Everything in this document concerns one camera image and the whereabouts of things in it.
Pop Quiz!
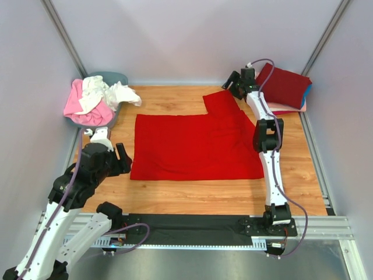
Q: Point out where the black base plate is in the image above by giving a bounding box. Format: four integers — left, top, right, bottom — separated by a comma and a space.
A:
89, 213, 298, 246

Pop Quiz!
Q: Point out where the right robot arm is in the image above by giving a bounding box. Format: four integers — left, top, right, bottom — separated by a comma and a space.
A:
222, 66, 291, 236

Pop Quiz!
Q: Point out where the dark red folded t-shirt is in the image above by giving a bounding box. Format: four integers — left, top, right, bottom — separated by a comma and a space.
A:
262, 67, 312, 109

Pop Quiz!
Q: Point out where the light pink folded t-shirt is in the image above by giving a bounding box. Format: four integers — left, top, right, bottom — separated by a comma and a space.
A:
268, 103, 307, 112

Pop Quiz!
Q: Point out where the magenta folded t-shirt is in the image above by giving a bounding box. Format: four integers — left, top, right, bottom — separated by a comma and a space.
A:
273, 110, 299, 117

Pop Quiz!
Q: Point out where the white crumpled t-shirt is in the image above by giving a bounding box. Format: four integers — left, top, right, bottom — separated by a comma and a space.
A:
77, 75, 142, 115

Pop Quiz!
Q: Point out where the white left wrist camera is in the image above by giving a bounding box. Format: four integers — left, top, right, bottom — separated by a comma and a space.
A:
83, 127, 114, 152

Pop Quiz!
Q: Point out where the pink crumpled t-shirt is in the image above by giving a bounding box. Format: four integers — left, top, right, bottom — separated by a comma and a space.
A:
63, 79, 115, 127

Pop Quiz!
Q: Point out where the grey laundry basket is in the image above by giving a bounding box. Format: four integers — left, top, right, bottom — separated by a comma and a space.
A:
63, 71, 128, 128

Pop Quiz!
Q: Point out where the blue folded t-shirt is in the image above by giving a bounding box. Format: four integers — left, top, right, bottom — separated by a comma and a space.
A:
301, 84, 312, 111

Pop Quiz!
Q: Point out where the perforated cable duct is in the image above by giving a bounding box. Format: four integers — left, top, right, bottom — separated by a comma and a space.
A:
62, 235, 268, 250

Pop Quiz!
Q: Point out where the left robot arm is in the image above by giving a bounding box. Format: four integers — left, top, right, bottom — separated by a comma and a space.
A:
3, 143, 132, 279

